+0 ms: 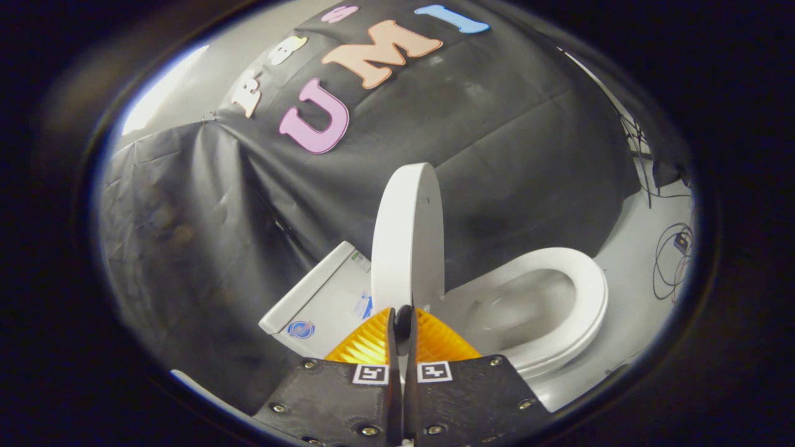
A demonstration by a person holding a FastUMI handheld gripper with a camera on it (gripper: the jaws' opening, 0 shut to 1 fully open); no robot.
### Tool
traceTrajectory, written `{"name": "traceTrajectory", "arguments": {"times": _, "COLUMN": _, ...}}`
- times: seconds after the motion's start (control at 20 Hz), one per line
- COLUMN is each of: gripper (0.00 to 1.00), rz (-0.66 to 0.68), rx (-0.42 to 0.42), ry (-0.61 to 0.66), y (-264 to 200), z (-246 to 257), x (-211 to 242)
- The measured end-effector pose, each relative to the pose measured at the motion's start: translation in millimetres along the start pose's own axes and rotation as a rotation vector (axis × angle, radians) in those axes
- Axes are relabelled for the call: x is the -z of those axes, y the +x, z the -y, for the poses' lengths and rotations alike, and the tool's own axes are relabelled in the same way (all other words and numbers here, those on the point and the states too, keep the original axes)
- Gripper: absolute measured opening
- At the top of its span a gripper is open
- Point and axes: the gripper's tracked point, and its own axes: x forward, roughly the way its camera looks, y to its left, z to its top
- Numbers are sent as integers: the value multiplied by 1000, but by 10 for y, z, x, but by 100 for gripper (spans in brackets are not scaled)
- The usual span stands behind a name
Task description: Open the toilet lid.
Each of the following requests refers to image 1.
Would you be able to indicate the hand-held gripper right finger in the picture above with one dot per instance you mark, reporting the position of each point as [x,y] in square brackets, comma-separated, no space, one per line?
[472,397]

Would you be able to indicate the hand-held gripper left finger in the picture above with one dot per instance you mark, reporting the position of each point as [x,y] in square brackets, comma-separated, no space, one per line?
[335,397]

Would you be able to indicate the white toilet lid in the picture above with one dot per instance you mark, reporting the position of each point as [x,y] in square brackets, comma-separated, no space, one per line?
[407,242]

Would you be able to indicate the white toilet bowl with seat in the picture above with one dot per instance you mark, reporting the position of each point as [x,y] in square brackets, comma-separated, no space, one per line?
[584,292]

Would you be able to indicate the black backdrop cloth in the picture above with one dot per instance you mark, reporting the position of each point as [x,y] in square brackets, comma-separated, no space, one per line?
[497,143]

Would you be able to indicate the small black power adapter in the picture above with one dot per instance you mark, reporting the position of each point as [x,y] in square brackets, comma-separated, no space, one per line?
[681,242]

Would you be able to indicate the black tripod stand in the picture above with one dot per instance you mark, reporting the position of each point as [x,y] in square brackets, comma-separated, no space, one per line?
[636,158]

